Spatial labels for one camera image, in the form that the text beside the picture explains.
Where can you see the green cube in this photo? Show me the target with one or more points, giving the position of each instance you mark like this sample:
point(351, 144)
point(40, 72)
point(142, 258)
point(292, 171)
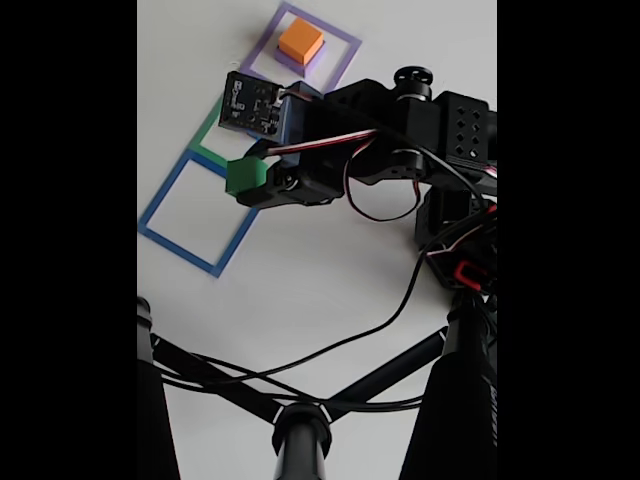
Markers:
point(244, 175)

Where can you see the purple block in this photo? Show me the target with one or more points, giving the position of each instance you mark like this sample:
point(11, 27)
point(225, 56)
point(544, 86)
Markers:
point(300, 67)

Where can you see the orange block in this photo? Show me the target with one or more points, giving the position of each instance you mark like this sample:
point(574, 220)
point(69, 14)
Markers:
point(300, 40)

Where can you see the red table clamp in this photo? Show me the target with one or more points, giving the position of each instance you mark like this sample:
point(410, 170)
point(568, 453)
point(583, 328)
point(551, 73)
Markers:
point(460, 272)

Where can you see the green square frame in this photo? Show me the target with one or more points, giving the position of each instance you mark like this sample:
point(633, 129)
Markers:
point(207, 135)

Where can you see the purple square frame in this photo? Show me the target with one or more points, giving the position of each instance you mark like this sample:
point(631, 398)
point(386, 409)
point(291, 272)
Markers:
point(345, 65)

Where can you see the blue square frame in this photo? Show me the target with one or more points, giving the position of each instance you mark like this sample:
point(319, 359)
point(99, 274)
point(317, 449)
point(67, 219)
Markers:
point(180, 251)

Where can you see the black camera tripod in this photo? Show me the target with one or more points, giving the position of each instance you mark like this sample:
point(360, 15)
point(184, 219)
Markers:
point(300, 440)

